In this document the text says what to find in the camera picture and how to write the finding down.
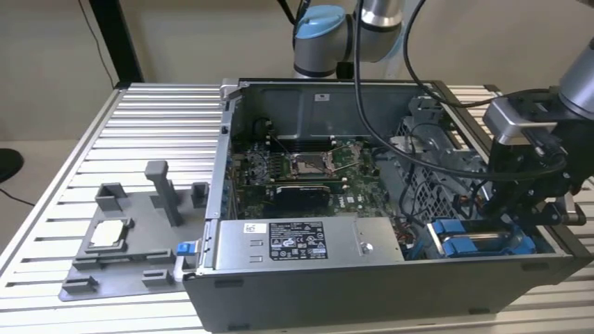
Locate blue carrier in disk bay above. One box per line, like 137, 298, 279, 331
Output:
442, 236, 539, 259

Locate grey metal drive cage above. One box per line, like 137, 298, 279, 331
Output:
375, 95, 558, 260

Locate black disk wire orange plug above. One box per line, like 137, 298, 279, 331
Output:
455, 194, 488, 212

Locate CPU socket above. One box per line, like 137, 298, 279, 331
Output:
287, 151, 338, 177

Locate black round chair base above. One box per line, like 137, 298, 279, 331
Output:
0, 148, 25, 184

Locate hard disk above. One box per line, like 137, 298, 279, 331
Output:
428, 217, 535, 244

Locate short black arm cables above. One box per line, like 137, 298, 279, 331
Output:
276, 0, 311, 26

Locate thin black floor cable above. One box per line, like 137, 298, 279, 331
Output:
0, 186, 36, 207

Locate thick long black cable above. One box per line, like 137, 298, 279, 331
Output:
352, 0, 569, 182

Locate black internal wire loop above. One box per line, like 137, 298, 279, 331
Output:
399, 124, 447, 223

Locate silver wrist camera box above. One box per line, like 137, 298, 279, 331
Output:
482, 88, 565, 145

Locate green motherboard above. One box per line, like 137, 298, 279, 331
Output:
230, 137, 406, 221

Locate red and black wire bundle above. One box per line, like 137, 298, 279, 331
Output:
394, 218, 419, 251

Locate thick black camera cable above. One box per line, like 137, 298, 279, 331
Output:
402, 0, 558, 107

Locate thin metal locking lever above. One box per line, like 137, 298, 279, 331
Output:
267, 132, 294, 157

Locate black graphics card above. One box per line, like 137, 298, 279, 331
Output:
263, 183, 334, 218

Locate grey parts rack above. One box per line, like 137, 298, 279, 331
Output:
57, 160, 209, 303

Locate thin black wall cable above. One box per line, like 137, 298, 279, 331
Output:
77, 0, 117, 88

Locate silver CPU chip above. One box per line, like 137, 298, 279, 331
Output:
89, 222, 129, 248

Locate black open PC case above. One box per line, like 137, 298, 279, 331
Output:
181, 77, 587, 331

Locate silver power supply unit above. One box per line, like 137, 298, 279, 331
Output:
212, 217, 406, 271

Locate black upright frame post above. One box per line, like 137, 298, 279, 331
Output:
87, 0, 144, 83

